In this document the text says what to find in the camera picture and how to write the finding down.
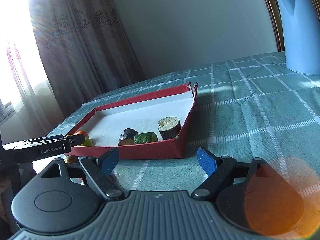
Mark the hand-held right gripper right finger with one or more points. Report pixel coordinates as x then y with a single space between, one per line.
207 161

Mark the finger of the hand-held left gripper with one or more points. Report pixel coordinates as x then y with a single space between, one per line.
27 142
76 140

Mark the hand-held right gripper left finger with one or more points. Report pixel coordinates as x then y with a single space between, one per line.
108 161

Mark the orange tangerine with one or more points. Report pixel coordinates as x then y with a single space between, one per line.
81 132

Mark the yellow tomato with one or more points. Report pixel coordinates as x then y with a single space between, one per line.
88 142

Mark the silvery dark eggplant piece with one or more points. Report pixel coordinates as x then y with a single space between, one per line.
127 135

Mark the green cucumber piece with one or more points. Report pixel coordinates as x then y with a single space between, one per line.
145 138

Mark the dark eggplant piece rough top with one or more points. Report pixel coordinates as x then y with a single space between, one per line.
170 131

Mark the red cardboard box tray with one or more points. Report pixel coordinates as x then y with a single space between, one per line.
140 115

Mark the teal checked tablecloth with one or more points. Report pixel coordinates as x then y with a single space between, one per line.
250 117

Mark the white sheer curtain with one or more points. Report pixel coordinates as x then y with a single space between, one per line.
22 80

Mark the brown patterned curtain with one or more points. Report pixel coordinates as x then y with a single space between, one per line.
82 55

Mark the blue kettle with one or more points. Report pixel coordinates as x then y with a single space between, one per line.
300 35

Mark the window frame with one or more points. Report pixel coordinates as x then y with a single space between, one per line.
6 112

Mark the damask panel with wooden frame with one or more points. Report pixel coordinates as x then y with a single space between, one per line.
271 10

